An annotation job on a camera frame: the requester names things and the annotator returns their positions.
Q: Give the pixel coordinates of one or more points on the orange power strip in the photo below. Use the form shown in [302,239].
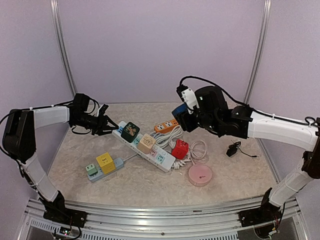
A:
[165,127]

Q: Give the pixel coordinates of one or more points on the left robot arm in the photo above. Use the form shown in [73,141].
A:
[19,140]

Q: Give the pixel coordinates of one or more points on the long white power strip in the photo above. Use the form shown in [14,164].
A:
[157,157]

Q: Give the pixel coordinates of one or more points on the left aluminium frame post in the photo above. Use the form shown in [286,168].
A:
[54,5]

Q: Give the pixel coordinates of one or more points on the red cube socket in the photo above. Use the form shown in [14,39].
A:
[180,149]

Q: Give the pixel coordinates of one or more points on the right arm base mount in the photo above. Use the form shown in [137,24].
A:
[266,212]

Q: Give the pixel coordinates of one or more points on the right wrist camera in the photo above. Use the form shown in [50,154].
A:
[188,97]

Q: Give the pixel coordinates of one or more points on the beige cube adapter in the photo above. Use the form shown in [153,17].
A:
[146,143]

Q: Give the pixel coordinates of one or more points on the aluminium frame post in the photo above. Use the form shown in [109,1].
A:
[54,5]
[259,50]

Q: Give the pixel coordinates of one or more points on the pink round socket hub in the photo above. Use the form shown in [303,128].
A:
[199,175]

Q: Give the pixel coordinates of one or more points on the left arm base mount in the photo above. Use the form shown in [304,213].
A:
[71,217]

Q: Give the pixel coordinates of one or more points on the blue cube adapter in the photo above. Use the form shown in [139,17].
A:
[179,112]

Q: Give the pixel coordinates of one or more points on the yellow cube adapter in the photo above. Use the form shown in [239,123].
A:
[106,163]

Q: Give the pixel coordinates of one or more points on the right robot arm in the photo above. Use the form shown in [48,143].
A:
[247,122]

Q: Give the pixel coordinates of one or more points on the light green plug adapter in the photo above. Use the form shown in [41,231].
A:
[91,170]

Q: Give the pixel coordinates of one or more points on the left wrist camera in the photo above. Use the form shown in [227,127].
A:
[102,109]

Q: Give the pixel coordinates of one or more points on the aluminium front rail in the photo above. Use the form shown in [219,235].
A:
[203,222]

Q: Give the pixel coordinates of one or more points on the right aluminium frame post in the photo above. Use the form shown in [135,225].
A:
[259,50]

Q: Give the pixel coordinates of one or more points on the dark green cube adapter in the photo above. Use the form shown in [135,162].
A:
[130,132]

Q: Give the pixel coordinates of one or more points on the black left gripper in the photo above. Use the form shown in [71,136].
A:
[102,125]

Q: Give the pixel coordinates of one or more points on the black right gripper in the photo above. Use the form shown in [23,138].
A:
[186,124]

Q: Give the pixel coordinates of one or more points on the black charger plug with cable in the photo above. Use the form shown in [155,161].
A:
[235,147]

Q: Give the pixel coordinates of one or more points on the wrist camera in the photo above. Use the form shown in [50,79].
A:
[102,109]
[188,97]

